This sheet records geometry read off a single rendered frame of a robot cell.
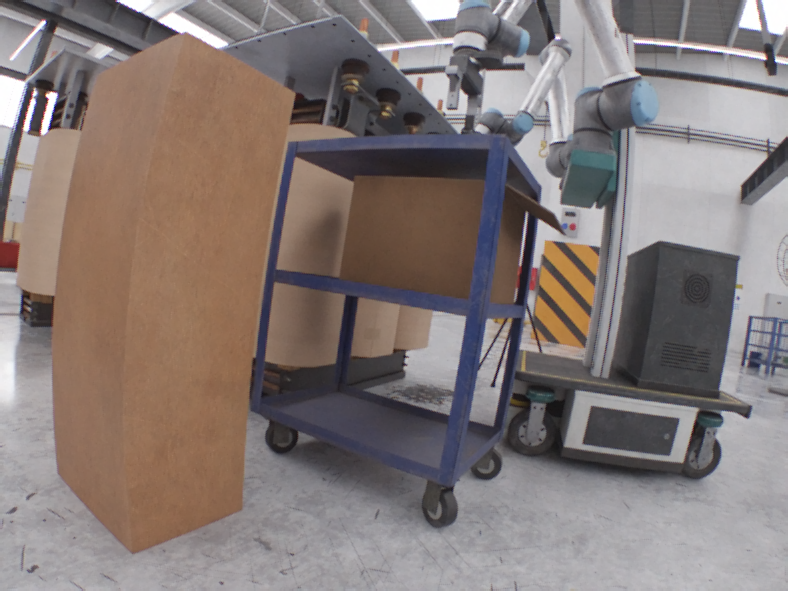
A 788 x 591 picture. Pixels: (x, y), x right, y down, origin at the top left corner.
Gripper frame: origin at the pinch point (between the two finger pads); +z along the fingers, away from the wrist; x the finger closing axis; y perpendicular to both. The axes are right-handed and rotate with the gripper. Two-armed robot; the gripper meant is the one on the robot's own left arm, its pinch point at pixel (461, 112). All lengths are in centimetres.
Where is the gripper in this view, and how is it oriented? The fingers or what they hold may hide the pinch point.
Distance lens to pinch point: 114.7
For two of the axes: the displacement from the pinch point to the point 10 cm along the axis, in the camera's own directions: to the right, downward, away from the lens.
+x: -4.6, -0.4, -8.9
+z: -1.5, 9.9, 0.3
